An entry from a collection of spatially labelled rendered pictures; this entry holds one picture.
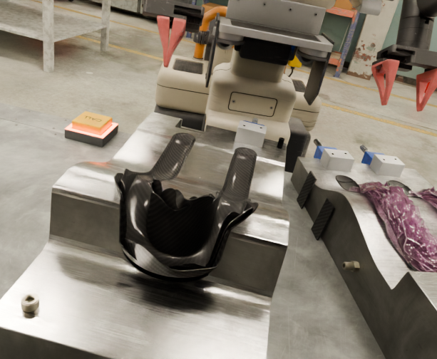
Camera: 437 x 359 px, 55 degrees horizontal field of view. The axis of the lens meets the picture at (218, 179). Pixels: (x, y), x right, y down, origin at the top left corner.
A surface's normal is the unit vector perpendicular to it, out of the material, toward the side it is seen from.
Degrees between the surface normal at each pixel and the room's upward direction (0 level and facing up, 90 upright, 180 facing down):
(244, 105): 98
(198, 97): 90
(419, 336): 90
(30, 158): 0
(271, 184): 3
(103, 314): 0
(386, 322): 90
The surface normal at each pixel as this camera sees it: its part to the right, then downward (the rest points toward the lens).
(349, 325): 0.18, -0.85
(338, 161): 0.13, 0.51
